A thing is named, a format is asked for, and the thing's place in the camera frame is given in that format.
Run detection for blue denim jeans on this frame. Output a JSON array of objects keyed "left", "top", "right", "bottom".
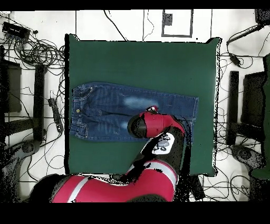
[{"left": 69, "top": 81, "right": 199, "bottom": 145}]

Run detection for black power strip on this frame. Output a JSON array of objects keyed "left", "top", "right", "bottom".
[{"left": 47, "top": 97, "right": 64, "bottom": 133}]

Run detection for black speckled box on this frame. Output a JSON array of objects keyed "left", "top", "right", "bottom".
[{"left": 254, "top": 8, "right": 270, "bottom": 25}]

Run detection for black rod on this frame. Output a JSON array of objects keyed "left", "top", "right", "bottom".
[{"left": 226, "top": 23, "right": 264, "bottom": 46}]

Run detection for black stand frame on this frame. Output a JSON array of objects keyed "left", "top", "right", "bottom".
[
  {"left": 3, "top": 63, "right": 47, "bottom": 142},
  {"left": 226, "top": 70, "right": 265, "bottom": 146}
]

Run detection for black power adapter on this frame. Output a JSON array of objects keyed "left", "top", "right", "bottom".
[{"left": 228, "top": 52, "right": 243, "bottom": 67}]

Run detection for dark green table cloth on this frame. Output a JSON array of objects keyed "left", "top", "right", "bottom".
[{"left": 64, "top": 33, "right": 221, "bottom": 177}]

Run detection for grey square frame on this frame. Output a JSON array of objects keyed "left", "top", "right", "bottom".
[{"left": 161, "top": 8, "right": 194, "bottom": 39}]

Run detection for small grey square plate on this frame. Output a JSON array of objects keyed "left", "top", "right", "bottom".
[{"left": 162, "top": 13, "right": 173, "bottom": 26}]

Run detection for tangled black cable bundle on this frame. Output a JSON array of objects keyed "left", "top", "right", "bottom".
[{"left": 12, "top": 35, "right": 66, "bottom": 70}]

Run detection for black grey stand base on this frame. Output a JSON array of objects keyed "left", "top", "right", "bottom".
[
  {"left": 0, "top": 139, "right": 41, "bottom": 202},
  {"left": 230, "top": 144, "right": 265, "bottom": 170}
]

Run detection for black power box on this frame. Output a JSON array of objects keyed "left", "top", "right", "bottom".
[{"left": 1, "top": 21, "right": 32, "bottom": 40}]

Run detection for black rectangular device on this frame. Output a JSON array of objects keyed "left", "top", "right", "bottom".
[{"left": 188, "top": 174, "right": 206, "bottom": 201}]

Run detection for green cloth sheet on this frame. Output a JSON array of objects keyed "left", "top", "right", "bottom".
[{"left": 250, "top": 53, "right": 270, "bottom": 180}]

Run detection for black flat box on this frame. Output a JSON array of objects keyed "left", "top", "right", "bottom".
[{"left": 240, "top": 71, "right": 267, "bottom": 128}]

